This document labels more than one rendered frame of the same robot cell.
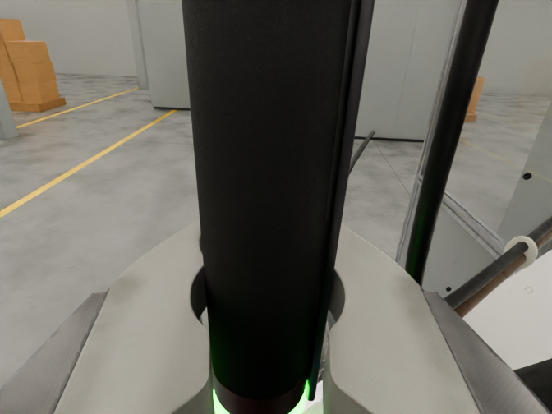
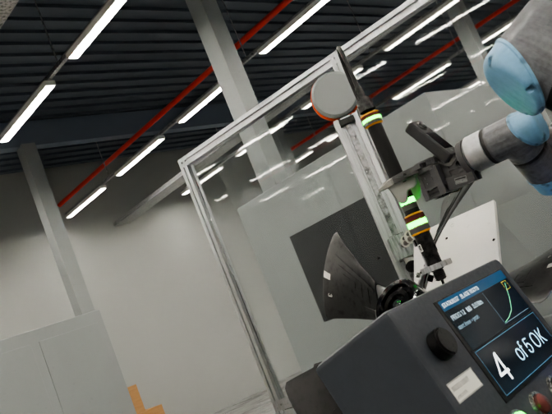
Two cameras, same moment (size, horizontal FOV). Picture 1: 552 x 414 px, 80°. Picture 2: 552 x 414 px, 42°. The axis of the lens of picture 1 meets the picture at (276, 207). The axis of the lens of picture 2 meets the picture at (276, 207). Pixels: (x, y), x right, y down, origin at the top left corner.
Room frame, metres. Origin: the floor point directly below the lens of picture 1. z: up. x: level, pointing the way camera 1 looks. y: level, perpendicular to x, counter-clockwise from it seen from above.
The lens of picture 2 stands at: (-0.75, 1.33, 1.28)
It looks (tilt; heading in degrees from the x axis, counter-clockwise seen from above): 8 degrees up; 312
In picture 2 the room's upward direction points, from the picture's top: 22 degrees counter-clockwise
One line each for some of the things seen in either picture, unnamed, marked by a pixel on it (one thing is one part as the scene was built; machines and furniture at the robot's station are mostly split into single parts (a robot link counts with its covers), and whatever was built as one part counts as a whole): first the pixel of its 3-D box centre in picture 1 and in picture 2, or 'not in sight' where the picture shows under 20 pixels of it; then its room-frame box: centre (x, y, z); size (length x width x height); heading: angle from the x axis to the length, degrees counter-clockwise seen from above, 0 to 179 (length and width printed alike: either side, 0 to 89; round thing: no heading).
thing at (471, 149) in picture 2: not in sight; (479, 151); (-0.11, -0.01, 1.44); 0.08 x 0.05 x 0.08; 93
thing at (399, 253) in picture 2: not in sight; (402, 246); (0.46, -0.49, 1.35); 0.10 x 0.07 x 0.08; 128
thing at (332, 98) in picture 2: not in sight; (335, 96); (0.52, -0.56, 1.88); 0.17 x 0.15 x 0.16; 3
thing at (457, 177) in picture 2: not in sight; (446, 171); (-0.03, 0.00, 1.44); 0.12 x 0.08 x 0.09; 3
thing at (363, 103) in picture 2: not in sight; (398, 181); (0.08, 0.00, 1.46); 0.04 x 0.04 x 0.46
